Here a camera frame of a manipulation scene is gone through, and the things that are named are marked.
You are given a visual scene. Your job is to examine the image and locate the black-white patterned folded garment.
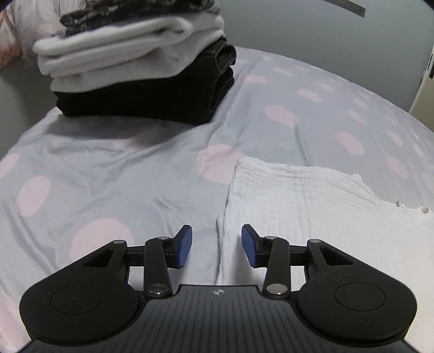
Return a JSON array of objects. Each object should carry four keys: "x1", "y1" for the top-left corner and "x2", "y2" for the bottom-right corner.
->
[{"x1": 59, "y1": 0, "x2": 222, "y2": 34}]

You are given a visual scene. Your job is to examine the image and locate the grey perforated strip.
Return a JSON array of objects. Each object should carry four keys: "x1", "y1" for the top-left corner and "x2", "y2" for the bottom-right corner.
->
[{"x1": 325, "y1": 0, "x2": 367, "y2": 17}]

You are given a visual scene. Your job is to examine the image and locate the white crinkled cotton garment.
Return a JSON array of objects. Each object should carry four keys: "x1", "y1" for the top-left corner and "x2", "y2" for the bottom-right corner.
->
[{"x1": 216, "y1": 155, "x2": 434, "y2": 342}]

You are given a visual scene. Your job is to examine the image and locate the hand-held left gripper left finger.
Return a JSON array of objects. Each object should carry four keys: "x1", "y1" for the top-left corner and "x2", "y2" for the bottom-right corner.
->
[{"x1": 81, "y1": 225, "x2": 193, "y2": 299}]

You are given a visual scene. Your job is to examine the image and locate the grey pink-dotted bedsheet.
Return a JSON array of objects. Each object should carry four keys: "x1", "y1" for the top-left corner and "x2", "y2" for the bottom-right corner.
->
[{"x1": 0, "y1": 46, "x2": 434, "y2": 353}]

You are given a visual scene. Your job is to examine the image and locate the white furniture edge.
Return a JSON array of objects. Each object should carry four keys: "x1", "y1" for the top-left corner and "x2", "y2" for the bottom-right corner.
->
[{"x1": 408, "y1": 52, "x2": 434, "y2": 116}]

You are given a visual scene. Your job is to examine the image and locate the black folded pants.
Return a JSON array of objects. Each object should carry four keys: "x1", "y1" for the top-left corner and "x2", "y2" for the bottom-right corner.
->
[{"x1": 56, "y1": 37, "x2": 237, "y2": 125}]

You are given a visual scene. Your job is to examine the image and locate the pink spotted pillow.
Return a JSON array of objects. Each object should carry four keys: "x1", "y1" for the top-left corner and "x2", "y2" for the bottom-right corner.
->
[{"x1": 0, "y1": 0, "x2": 66, "y2": 69}]

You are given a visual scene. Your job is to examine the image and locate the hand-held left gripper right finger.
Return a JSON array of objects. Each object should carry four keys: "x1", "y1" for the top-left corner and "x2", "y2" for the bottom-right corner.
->
[{"x1": 241, "y1": 224, "x2": 354, "y2": 299}]

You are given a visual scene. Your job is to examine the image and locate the white folded garment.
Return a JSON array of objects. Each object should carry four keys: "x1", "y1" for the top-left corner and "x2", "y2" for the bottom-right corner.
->
[
  {"x1": 50, "y1": 29, "x2": 227, "y2": 93},
  {"x1": 33, "y1": 14, "x2": 226, "y2": 67}
]

